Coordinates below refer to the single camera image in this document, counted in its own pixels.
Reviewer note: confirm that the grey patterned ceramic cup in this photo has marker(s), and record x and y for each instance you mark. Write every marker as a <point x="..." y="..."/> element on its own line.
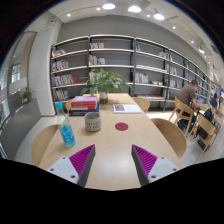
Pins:
<point x="92" y="121"/>

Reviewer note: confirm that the red middle book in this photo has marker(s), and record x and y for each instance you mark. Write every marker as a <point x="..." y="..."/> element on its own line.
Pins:
<point x="84" y="105"/>

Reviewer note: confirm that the green potted plant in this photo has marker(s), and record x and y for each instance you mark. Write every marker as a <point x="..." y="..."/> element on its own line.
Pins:
<point x="102" y="81"/>

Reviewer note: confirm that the seated person brown shirt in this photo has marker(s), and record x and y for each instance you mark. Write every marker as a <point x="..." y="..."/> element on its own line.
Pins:
<point x="187" y="95"/>

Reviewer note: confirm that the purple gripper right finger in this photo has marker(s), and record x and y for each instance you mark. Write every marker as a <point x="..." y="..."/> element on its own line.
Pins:
<point x="149" y="167"/>

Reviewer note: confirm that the far left wooden chair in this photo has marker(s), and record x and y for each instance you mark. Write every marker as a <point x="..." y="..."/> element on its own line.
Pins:
<point x="68" y="105"/>

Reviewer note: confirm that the wooden chair right foreground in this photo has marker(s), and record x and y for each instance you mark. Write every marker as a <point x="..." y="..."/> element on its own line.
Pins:
<point x="202" y="124"/>

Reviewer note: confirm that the clear water bottle blue label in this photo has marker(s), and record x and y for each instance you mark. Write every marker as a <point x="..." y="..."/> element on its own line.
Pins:
<point x="64" y="126"/>

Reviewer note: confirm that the far right wooden chair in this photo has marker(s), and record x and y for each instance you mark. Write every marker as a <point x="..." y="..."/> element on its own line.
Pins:
<point x="143" y="103"/>

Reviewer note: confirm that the wooden chair behind person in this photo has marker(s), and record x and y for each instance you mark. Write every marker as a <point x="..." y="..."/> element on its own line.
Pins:
<point x="182" y="111"/>

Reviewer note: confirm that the red round coaster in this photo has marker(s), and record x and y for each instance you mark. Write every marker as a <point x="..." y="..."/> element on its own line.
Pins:
<point x="121" y="126"/>

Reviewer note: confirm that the small plant at window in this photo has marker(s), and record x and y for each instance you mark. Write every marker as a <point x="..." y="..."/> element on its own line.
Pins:
<point x="26" y="96"/>

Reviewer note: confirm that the dark blue bottom book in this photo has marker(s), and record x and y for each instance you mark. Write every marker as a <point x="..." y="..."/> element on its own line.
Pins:
<point x="83" y="111"/>

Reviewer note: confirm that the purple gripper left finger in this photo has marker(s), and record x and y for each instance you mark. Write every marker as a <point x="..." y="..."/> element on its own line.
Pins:
<point x="75" y="168"/>

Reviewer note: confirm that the near right wooden chair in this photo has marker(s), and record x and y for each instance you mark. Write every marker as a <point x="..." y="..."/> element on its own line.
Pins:
<point x="173" y="135"/>

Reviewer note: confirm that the open magazine on table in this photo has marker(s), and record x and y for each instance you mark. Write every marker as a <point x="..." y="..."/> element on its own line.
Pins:
<point x="126" y="108"/>

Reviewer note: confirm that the near left wooden chair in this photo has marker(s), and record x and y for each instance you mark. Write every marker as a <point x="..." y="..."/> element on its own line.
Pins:
<point x="41" y="143"/>

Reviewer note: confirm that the pink top book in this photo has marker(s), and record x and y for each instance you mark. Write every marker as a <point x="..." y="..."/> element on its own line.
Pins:
<point x="84" y="99"/>

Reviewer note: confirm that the large grey bookshelf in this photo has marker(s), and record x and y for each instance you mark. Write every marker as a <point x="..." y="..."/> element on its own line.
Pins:
<point x="151" y="70"/>

